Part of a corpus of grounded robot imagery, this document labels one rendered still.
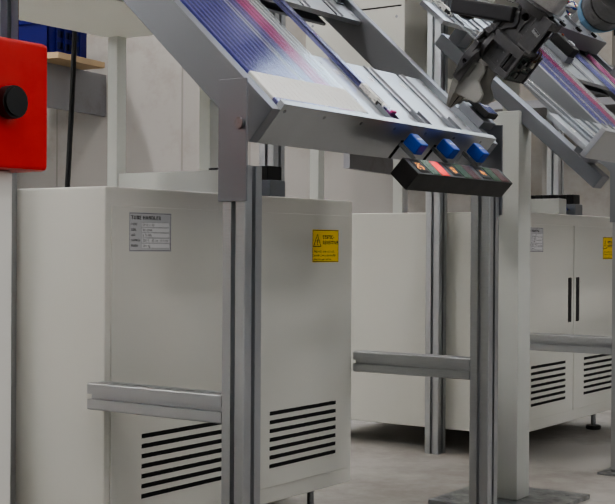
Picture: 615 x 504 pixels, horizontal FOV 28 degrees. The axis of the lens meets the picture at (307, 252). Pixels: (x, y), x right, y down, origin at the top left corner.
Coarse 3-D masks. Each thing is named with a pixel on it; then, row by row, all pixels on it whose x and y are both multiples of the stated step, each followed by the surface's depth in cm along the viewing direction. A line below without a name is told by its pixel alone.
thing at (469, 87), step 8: (472, 64) 196; (480, 64) 196; (472, 72) 197; (480, 72) 196; (456, 80) 198; (464, 80) 198; (472, 80) 197; (480, 80) 197; (456, 88) 199; (464, 88) 198; (472, 88) 197; (480, 88) 197; (448, 96) 200; (456, 96) 201; (464, 96) 198; (472, 96) 197; (480, 96) 197; (448, 104) 201
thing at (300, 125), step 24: (288, 120) 180; (312, 120) 184; (336, 120) 188; (360, 120) 193; (384, 120) 198; (288, 144) 184; (312, 144) 189; (336, 144) 194; (360, 144) 198; (384, 144) 204; (432, 144) 215; (456, 144) 221; (480, 144) 227
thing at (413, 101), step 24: (336, 72) 210; (360, 72) 219; (384, 72) 228; (360, 96) 208; (384, 96) 216; (408, 96) 225; (432, 96) 235; (408, 120) 214; (432, 120) 222; (456, 120) 232
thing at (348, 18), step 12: (264, 0) 234; (288, 0) 227; (300, 0) 232; (312, 0) 237; (324, 0) 243; (276, 12) 234; (300, 12) 242; (312, 12) 234; (324, 12) 236; (336, 12) 241; (348, 12) 246; (324, 24) 247
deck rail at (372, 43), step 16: (352, 32) 248; (368, 32) 246; (384, 32) 246; (368, 48) 246; (384, 48) 244; (400, 48) 244; (384, 64) 244; (400, 64) 242; (416, 64) 241; (432, 80) 239; (480, 128) 233; (496, 144) 232
